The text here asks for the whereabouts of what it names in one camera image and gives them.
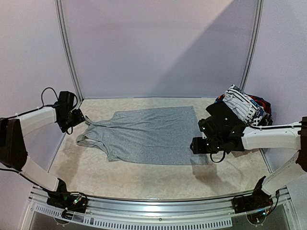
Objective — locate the aluminium corner post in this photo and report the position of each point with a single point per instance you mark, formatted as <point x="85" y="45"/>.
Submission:
<point x="252" y="44"/>
<point x="67" y="49"/>

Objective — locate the black shirt with buttons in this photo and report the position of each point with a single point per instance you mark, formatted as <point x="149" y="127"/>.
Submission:
<point x="225" y="115"/>

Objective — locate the colourful patterned garment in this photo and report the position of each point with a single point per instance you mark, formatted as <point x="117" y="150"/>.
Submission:
<point x="266" y="106"/>

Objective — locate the white striped garment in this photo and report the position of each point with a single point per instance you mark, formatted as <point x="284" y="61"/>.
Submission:
<point x="244" y="107"/>

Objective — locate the aluminium front rail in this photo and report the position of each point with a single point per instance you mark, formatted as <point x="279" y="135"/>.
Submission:
<point x="118" y="214"/>

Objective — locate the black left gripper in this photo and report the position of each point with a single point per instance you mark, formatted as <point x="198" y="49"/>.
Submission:
<point x="79" y="118"/>

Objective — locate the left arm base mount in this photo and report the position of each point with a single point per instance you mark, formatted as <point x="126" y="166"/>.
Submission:
<point x="76" y="202"/>

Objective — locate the left aluminium corner post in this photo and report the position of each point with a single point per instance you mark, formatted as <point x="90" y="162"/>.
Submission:
<point x="67" y="49"/>

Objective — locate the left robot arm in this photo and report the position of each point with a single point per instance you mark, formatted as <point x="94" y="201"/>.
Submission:
<point x="14" y="154"/>

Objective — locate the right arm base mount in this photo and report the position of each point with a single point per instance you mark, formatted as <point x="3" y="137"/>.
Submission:
<point x="264" y="205"/>

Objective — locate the grey tank top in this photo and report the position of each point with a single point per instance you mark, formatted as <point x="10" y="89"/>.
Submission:
<point x="159" y="136"/>

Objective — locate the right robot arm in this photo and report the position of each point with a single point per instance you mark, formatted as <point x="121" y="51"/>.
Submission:
<point x="227" y="136"/>

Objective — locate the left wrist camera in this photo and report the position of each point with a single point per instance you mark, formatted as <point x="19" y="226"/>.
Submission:
<point x="67" y="99"/>

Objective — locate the right aluminium corner post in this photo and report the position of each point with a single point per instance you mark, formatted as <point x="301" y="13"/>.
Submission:
<point x="252" y="44"/>

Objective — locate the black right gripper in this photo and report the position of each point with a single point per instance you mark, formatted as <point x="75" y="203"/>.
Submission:
<point x="195" y="145"/>

